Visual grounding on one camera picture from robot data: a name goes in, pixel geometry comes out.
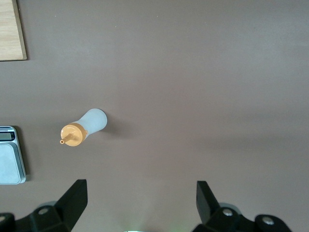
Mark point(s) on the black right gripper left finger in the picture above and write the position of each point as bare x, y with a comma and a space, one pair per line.
72, 205

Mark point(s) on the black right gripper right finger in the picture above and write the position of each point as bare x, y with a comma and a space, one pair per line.
207, 205

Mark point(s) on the squeeze bottle with orange cap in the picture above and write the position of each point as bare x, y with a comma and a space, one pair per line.
94, 120

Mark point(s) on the silver digital kitchen scale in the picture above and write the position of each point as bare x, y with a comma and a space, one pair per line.
9, 164

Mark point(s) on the brown table cover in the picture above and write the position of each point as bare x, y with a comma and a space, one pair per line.
181, 84

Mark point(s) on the wooden cutting board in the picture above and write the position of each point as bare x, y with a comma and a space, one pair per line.
9, 29

